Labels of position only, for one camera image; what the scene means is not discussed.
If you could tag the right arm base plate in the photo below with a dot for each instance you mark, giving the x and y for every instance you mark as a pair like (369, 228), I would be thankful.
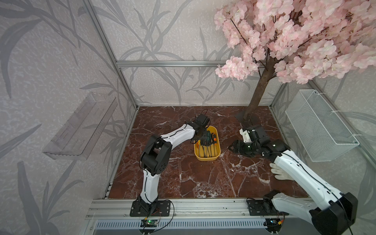
(258, 208)

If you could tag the left green circuit board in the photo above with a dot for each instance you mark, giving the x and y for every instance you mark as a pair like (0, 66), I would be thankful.
(149, 223)

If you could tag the small orange black screwdriver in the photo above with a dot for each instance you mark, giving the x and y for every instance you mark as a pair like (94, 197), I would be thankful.
(214, 139)

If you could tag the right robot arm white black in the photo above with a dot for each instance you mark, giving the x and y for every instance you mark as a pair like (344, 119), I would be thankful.
(330, 211)

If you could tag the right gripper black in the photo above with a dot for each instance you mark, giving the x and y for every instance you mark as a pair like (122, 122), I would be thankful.
(237, 146)

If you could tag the aluminium back frame bar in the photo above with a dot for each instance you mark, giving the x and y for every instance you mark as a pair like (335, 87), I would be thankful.
(169, 64)

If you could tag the white wire mesh basket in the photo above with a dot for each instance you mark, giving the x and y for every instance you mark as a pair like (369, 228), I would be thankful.
(322, 132)

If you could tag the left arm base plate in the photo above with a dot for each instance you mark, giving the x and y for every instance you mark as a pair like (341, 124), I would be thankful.
(157, 208)

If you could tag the aluminium front rail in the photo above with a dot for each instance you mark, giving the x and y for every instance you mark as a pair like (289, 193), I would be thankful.
(201, 208)

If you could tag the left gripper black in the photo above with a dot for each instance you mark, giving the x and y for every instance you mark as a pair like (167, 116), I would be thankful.
(204, 130)

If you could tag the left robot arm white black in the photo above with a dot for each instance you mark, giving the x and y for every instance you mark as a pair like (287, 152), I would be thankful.
(156, 155)

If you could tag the white work glove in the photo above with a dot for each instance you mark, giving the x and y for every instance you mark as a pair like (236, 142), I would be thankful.
(279, 173)

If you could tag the clear acrylic wall shelf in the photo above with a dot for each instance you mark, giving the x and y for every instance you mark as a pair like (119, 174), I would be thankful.
(79, 135)

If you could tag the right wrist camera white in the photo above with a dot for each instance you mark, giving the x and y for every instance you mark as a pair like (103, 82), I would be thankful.
(245, 135)

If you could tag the pink artificial blossom tree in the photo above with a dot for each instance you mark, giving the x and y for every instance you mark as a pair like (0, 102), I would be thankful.
(295, 41)

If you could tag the green black screwdriver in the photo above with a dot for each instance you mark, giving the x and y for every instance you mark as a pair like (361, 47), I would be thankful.
(209, 142)

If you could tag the yellow plastic storage box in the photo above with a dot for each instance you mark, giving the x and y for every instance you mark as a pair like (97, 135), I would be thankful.
(216, 149)

